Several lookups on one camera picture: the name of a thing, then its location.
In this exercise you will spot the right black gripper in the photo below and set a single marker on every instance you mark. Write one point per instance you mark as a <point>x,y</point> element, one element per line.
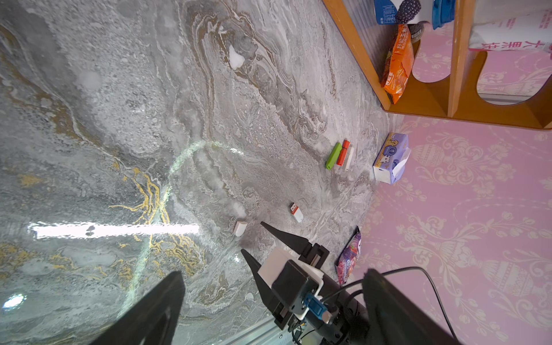
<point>313,255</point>

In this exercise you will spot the green usb drive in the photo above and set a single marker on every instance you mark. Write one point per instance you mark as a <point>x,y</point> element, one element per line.
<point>333,157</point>

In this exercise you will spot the purple candy bag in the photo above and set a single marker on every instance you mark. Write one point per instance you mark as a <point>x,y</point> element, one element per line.
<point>348,257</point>

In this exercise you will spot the wooden shelf rack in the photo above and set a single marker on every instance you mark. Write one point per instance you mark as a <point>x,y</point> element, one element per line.
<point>454,97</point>

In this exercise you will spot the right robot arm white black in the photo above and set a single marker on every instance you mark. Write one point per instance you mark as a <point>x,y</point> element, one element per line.
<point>349,322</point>

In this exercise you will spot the purple tissue box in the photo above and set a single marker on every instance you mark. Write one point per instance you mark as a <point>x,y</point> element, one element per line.
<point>389,165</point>

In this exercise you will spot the orange snack bag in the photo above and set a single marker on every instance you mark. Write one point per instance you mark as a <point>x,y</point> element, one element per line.
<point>399,64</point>

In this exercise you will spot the white usb cap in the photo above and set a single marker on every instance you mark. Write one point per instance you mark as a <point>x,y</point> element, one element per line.
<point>240,228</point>

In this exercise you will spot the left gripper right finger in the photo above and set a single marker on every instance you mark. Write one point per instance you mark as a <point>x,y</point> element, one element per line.
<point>394,319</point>

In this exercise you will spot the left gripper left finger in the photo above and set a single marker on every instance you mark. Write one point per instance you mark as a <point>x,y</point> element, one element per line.
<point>153,320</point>

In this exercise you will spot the blue item on shelf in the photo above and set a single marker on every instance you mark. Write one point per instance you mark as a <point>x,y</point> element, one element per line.
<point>385,11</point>

